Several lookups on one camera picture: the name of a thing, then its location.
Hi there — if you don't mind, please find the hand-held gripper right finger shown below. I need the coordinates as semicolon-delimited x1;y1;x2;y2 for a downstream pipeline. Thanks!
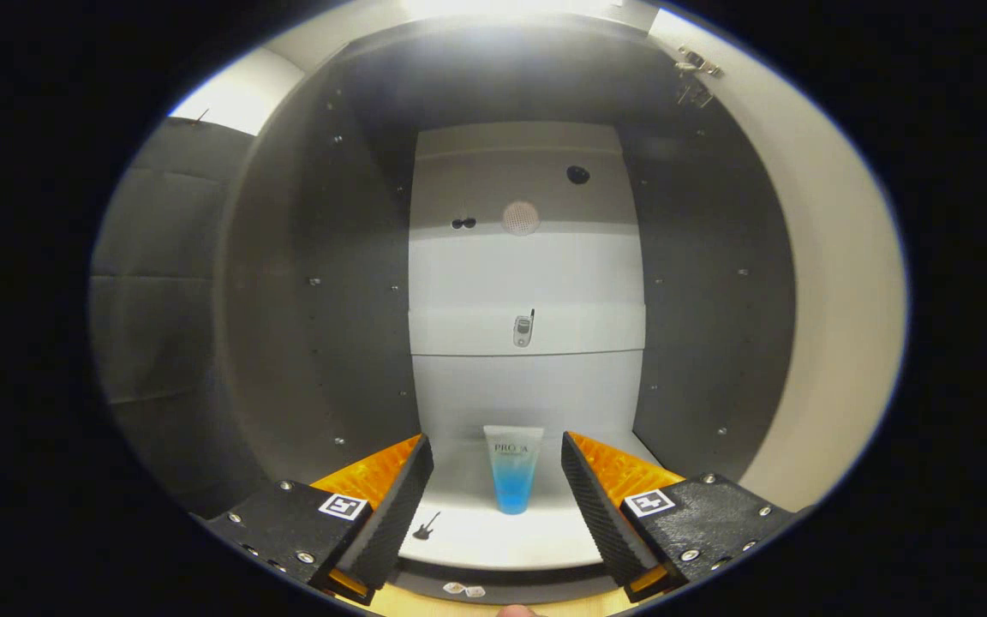
560;431;803;602

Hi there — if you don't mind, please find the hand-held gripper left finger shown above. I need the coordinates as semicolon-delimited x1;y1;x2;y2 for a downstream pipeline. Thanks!
202;433;434;606

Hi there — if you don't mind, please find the white and blue cosmetic tube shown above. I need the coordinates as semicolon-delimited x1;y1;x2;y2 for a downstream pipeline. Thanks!
483;425;546;515

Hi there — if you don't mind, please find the dark cabinet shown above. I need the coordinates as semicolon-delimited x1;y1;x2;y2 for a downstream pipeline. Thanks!
218;13;799;605

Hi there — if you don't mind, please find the black backdrop cloth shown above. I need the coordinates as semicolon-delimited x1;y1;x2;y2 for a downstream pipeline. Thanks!
89;116;267;515

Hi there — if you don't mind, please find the metal door hinge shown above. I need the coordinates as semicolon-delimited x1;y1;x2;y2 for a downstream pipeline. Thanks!
675;47;724;108

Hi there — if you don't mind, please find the wide ceiling light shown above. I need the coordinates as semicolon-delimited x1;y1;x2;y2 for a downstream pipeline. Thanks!
408;0;623;20

